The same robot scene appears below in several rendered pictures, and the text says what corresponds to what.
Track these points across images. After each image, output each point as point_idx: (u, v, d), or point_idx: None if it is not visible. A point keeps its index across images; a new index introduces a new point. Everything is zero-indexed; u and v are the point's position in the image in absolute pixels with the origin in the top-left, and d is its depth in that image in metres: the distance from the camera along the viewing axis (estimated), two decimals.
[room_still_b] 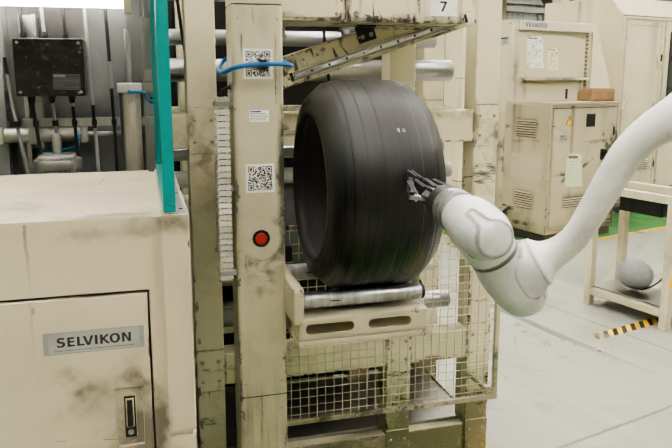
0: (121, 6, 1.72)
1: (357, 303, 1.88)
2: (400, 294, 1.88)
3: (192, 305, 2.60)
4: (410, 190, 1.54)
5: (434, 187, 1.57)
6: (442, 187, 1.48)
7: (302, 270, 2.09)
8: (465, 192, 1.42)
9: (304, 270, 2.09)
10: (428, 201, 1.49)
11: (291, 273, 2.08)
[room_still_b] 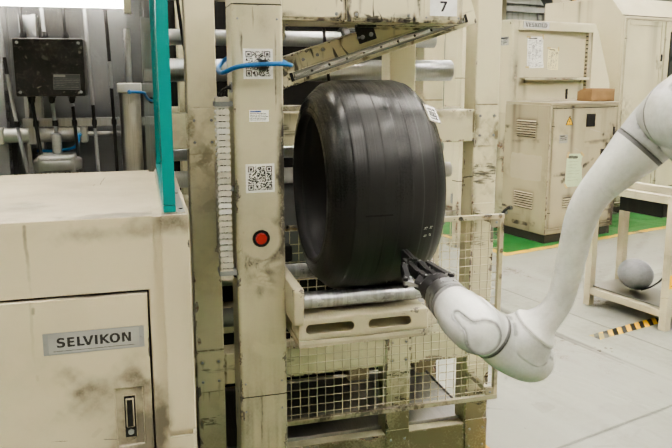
0: (121, 6, 1.72)
1: (360, 297, 1.85)
2: (397, 284, 1.90)
3: (192, 305, 2.60)
4: (404, 276, 1.60)
5: (427, 271, 1.63)
6: (434, 275, 1.55)
7: (300, 263, 2.12)
8: (456, 283, 1.49)
9: (302, 263, 2.12)
10: (421, 288, 1.56)
11: (289, 264, 2.10)
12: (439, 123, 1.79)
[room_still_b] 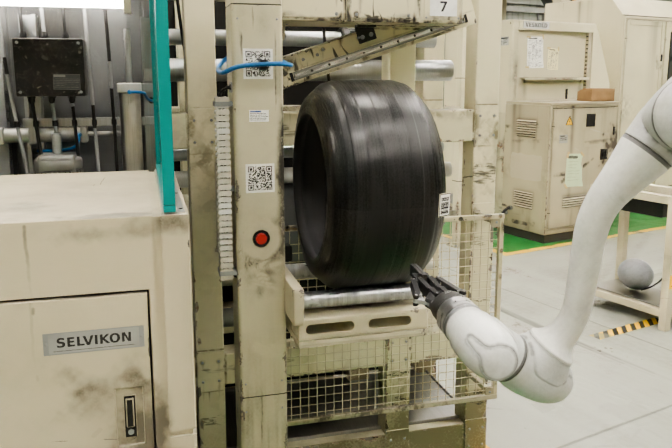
0: (121, 6, 1.72)
1: (359, 303, 1.86)
2: (399, 287, 1.88)
3: (192, 305, 2.60)
4: (414, 293, 1.54)
5: (438, 288, 1.57)
6: (446, 294, 1.48)
7: (301, 264, 2.10)
8: (469, 303, 1.43)
9: (303, 264, 2.10)
10: (432, 307, 1.49)
11: (290, 266, 2.09)
12: (447, 215, 1.76)
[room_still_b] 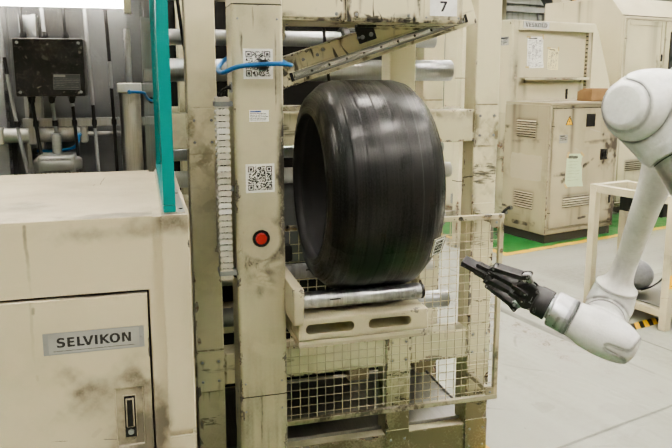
0: (121, 6, 1.72)
1: (358, 304, 1.87)
2: (400, 293, 1.88)
3: (192, 305, 2.60)
4: (510, 308, 1.75)
5: (511, 287, 1.72)
6: (536, 314, 1.69)
7: (302, 268, 2.09)
8: (564, 325, 1.64)
9: (304, 268, 2.10)
10: None
11: (291, 271, 2.08)
12: (439, 252, 1.83)
